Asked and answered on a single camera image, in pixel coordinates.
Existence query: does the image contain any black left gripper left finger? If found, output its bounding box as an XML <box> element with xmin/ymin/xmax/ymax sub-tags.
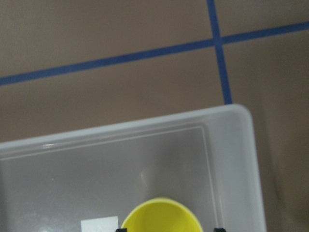
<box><xmin>116</xmin><ymin>228</ymin><xmax>126</xmax><ymax>232</ymax></box>

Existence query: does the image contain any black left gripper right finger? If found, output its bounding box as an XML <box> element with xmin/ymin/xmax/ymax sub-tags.
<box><xmin>214</xmin><ymin>228</ymin><xmax>225</xmax><ymax>232</ymax></box>

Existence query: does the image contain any yellow plastic cup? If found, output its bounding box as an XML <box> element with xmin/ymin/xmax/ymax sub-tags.
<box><xmin>120</xmin><ymin>197</ymin><xmax>203</xmax><ymax>232</ymax></box>

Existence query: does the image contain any clear plastic bin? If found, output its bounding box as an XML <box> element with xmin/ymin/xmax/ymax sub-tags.
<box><xmin>0</xmin><ymin>104</ymin><xmax>267</xmax><ymax>232</ymax></box>

